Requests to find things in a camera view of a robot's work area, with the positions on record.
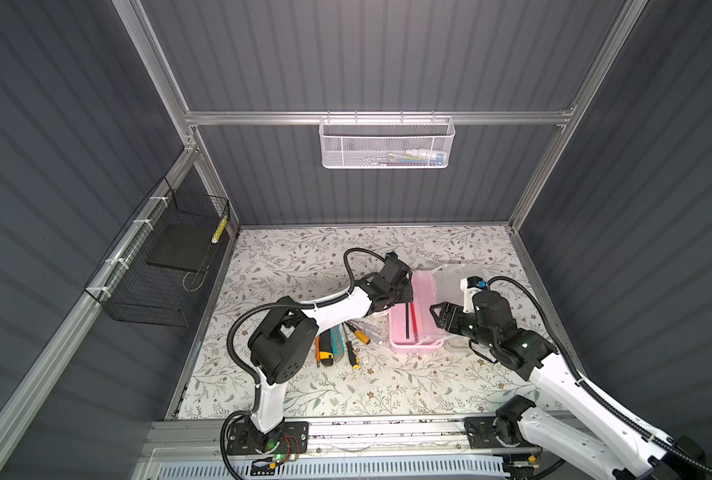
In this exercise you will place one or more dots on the red hex key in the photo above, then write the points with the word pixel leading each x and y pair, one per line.
pixel 414 324

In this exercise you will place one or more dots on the clear tool box lid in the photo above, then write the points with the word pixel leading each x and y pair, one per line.
pixel 448 279

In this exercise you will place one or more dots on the horizontal aluminium frame bar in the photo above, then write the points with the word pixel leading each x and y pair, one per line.
pixel 299 118

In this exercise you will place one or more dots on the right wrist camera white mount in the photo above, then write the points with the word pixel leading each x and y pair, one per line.
pixel 470 286

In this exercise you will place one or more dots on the aluminium corner frame post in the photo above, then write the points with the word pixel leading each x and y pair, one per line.
pixel 149 48

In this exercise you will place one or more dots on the black pad in basket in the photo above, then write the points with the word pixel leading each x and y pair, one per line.
pixel 182 248

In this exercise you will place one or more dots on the teal utility knife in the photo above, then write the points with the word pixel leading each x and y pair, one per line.
pixel 339 344

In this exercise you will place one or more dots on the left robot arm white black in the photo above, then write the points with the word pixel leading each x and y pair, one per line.
pixel 280 344

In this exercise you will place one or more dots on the yellow handled screwdriver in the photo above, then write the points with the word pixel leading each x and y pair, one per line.
pixel 352 356

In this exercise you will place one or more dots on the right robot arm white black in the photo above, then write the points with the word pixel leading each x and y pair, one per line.
pixel 615 444

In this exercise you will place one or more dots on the yellow tube in black basket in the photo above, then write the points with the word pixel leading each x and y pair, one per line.
pixel 219 230

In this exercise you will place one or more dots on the white wire mesh basket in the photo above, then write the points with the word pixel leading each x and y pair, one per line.
pixel 386 146

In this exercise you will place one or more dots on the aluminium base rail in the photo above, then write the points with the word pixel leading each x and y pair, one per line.
pixel 368 436

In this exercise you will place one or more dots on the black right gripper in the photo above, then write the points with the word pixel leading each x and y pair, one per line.
pixel 448 308

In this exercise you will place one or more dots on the yellow black utility knife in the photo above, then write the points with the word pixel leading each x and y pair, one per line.
pixel 325 349

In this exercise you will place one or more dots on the clear handled screwdriver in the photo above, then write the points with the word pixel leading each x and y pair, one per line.
pixel 374 332

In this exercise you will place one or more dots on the pink tool box base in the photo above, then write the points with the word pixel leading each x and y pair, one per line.
pixel 430 339

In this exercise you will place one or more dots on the black wire basket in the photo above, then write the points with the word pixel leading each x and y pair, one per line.
pixel 162 269

